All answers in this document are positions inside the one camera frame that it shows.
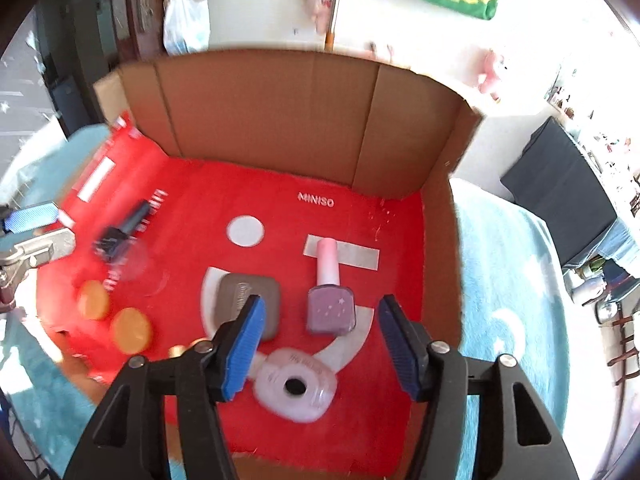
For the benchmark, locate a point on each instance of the pink plush pig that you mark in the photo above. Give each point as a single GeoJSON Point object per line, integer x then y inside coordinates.
{"type": "Point", "coordinates": [319, 2]}

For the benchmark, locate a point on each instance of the black cap nail polish bottle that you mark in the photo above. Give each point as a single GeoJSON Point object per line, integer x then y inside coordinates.
{"type": "Point", "coordinates": [125, 232]}

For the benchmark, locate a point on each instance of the orange ball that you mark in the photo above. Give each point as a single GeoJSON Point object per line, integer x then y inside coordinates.
{"type": "Point", "coordinates": [131, 330]}

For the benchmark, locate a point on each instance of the dark grey cushion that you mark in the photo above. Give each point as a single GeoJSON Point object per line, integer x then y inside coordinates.
{"type": "Point", "coordinates": [560, 190]}

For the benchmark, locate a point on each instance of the pink cap nail polish bottle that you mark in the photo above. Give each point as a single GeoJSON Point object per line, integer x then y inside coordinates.
{"type": "Point", "coordinates": [330, 300]}

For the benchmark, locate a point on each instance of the pale pink round case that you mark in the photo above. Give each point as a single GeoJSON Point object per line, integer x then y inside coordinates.
{"type": "Point", "coordinates": [295, 385]}

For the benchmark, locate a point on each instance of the white stick with orange tip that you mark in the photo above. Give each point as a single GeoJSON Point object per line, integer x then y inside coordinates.
{"type": "Point", "coordinates": [334, 10]}

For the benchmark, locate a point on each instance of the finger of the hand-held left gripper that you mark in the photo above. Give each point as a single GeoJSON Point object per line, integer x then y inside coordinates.
{"type": "Point", "coordinates": [30, 216]}
{"type": "Point", "coordinates": [45, 246]}

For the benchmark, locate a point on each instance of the cardboard box with red lining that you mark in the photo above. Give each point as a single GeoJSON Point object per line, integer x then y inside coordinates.
{"type": "Point", "coordinates": [300, 210]}

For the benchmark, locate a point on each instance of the wooden chair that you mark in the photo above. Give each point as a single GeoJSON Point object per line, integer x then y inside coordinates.
{"type": "Point", "coordinates": [625, 345]}

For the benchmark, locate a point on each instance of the orange cup-shaped toy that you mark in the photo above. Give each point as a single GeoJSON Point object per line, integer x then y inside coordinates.
{"type": "Point", "coordinates": [93, 300]}

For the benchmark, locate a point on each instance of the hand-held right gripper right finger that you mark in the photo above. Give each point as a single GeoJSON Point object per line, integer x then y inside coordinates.
{"type": "Point", "coordinates": [400, 350]}

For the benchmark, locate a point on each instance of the white plastic bag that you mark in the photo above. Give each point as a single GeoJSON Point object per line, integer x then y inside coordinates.
{"type": "Point", "coordinates": [186, 25]}

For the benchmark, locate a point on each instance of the small pink plush toy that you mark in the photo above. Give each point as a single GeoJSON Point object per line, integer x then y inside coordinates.
{"type": "Point", "coordinates": [491, 72]}

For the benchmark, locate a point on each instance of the dark wooden door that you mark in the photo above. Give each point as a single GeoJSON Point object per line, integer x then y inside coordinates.
{"type": "Point", "coordinates": [135, 10]}

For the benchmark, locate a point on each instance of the brown square compact case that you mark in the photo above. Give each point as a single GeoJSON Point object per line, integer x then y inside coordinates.
{"type": "Point", "coordinates": [240, 300]}

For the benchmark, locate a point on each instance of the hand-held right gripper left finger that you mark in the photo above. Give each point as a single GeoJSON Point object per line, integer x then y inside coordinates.
{"type": "Point", "coordinates": [244, 350]}

